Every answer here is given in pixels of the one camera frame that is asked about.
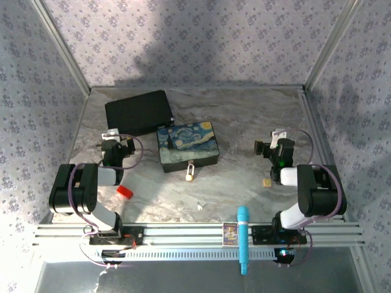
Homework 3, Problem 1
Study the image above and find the grey slotted cable duct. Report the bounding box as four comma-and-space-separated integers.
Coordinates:
97, 247, 277, 262

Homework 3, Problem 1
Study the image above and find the red plastic cap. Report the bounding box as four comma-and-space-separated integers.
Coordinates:
116, 185, 134, 200

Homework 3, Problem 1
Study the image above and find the aluminium front frame rail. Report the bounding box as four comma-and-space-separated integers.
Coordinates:
32, 222, 366, 247

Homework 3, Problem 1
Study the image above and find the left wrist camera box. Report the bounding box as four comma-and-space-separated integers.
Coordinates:
101, 128, 120, 142

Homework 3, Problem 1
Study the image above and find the left controller board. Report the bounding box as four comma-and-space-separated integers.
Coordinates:
101, 249, 136, 265

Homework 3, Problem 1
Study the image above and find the grey metal sheet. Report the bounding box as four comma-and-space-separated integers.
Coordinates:
32, 261, 366, 293

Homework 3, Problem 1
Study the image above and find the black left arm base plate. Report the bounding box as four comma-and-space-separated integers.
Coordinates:
89, 225, 145, 247

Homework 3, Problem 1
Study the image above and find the aluminium frame post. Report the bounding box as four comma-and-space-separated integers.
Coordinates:
304, 0, 365, 90
30, 0, 92, 92

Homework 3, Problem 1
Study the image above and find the turquoise marker pen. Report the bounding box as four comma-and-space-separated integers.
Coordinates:
237, 206, 251, 276

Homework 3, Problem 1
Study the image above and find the white loose cord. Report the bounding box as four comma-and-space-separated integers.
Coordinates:
90, 269, 107, 291

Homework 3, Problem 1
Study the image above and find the black flat case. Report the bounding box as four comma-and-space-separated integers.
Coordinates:
104, 89, 175, 137

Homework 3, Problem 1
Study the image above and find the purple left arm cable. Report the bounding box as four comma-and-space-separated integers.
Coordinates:
67, 134, 145, 270

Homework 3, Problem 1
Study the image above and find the small picture card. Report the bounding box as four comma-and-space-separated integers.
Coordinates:
222, 222, 239, 247

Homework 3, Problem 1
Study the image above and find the starry night painted box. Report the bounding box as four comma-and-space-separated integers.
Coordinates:
156, 121, 221, 173

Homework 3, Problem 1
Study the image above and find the aluminium side frame rail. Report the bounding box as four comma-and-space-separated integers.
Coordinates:
301, 87, 349, 221

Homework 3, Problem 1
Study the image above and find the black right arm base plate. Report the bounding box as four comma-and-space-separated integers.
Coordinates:
251, 225, 308, 245

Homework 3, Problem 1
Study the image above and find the small brass padlock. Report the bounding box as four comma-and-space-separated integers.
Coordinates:
185, 159, 196, 183

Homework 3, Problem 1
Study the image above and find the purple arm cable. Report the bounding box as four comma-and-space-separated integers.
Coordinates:
67, 134, 145, 270
277, 128, 345, 270

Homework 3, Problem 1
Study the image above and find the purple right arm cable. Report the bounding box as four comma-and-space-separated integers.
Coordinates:
277, 128, 345, 270

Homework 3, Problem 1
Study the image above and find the right controller board with LED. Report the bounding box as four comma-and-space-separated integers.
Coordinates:
273, 247, 296, 266

